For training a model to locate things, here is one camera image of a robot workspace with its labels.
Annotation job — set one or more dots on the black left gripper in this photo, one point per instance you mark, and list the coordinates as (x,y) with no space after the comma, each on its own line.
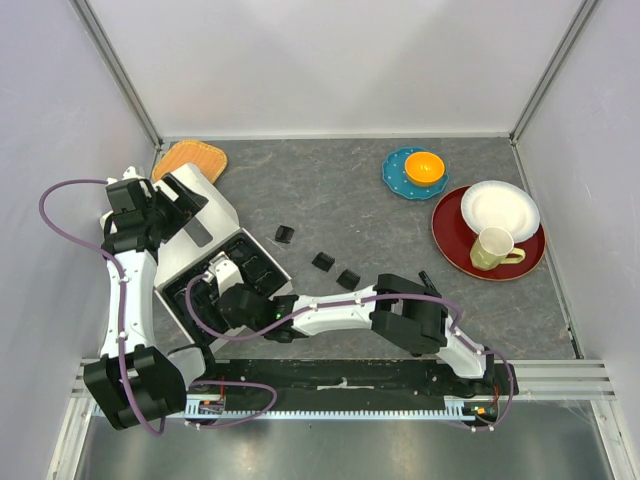
(183,209)

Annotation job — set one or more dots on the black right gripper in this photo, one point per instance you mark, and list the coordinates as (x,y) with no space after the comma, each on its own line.
(241,285)

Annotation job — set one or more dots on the black clipper guard comb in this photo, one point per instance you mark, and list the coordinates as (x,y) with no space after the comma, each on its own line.
(284,234)
(323,261)
(348,279)

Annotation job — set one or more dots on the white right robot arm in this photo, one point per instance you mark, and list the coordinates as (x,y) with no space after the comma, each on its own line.
(414,317)

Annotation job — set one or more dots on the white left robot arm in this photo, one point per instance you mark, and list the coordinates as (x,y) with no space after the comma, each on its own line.
(132,382)

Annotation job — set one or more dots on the white clipper kit box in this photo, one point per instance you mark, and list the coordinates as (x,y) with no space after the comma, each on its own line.
(215,229)

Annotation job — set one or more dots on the woven orange tray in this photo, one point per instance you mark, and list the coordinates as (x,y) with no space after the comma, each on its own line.
(210,160)

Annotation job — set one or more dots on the black comb attachment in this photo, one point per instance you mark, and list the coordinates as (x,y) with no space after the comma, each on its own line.
(427,280)

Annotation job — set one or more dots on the teal dotted plate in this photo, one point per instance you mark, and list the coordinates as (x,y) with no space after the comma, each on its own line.
(395,178)

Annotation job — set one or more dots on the orange bowl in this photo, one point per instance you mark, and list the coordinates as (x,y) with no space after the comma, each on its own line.
(424,169)

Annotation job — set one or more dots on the dark red plate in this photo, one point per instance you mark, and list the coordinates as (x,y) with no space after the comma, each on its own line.
(454,239)

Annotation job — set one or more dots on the pale yellow mug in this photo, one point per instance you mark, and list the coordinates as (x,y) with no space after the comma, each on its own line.
(495,246)

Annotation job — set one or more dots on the white paper bowl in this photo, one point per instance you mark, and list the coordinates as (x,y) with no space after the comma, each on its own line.
(501,204)

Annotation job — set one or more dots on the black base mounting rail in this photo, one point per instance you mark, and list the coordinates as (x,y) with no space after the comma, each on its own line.
(352,386)

